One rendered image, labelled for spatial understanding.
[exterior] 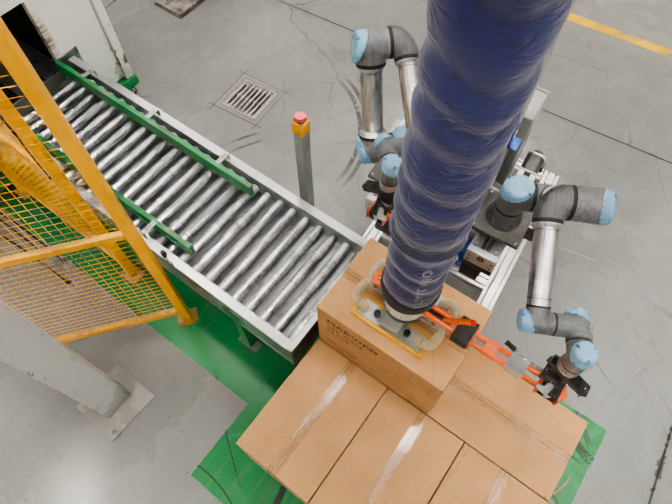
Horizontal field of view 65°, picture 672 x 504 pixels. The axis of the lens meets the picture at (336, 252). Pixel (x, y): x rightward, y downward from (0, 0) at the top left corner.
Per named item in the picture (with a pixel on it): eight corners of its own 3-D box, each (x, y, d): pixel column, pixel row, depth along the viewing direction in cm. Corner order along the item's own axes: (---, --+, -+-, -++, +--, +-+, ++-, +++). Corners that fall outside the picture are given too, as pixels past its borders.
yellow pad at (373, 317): (349, 312, 215) (349, 308, 211) (363, 294, 219) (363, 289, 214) (420, 360, 206) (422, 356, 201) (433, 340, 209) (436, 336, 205)
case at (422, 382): (319, 338, 252) (316, 306, 216) (366, 276, 267) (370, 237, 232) (427, 413, 235) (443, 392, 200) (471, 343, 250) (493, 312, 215)
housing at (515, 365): (501, 369, 194) (504, 366, 190) (509, 354, 196) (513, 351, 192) (518, 380, 192) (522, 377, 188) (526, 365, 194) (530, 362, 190)
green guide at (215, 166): (59, 72, 334) (53, 60, 326) (72, 62, 338) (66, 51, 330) (251, 197, 289) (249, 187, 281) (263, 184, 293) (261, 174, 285)
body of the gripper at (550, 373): (545, 359, 184) (558, 348, 174) (568, 374, 182) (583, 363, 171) (536, 377, 181) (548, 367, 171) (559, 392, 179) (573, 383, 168)
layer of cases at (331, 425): (248, 455, 264) (235, 443, 229) (363, 307, 303) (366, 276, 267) (455, 629, 231) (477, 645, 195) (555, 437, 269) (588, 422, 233)
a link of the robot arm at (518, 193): (495, 190, 221) (504, 170, 209) (527, 194, 220) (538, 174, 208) (495, 214, 215) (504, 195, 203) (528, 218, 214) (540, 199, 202)
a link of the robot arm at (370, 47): (395, 165, 222) (394, 29, 190) (360, 170, 221) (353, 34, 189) (388, 153, 232) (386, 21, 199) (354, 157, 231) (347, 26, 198)
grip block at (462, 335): (446, 338, 199) (449, 333, 194) (459, 318, 203) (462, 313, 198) (465, 351, 197) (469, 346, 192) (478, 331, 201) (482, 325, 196)
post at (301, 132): (302, 228, 344) (290, 122, 256) (308, 221, 347) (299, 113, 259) (310, 233, 342) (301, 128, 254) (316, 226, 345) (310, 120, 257)
